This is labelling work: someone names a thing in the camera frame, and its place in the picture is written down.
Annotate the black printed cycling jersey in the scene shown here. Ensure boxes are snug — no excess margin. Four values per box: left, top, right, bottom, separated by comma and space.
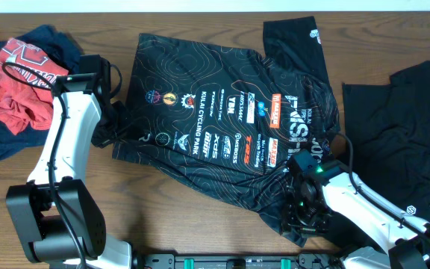
113, 16, 340, 246

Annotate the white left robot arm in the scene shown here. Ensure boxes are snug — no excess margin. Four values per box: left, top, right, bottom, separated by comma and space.
5, 55, 134, 268

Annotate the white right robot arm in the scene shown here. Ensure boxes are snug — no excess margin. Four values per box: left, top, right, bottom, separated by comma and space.
281, 150, 430, 268

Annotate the plain black shirt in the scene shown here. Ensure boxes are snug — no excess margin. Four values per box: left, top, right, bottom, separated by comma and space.
322, 60, 430, 250

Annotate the red printed t-shirt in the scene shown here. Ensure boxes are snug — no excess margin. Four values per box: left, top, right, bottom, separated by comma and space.
0, 38, 69, 135

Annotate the navy blue t-shirt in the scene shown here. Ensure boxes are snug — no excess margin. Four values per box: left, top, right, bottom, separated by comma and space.
0, 25, 81, 161

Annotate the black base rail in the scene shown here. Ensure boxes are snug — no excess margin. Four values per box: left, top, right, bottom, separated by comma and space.
131, 253, 345, 269

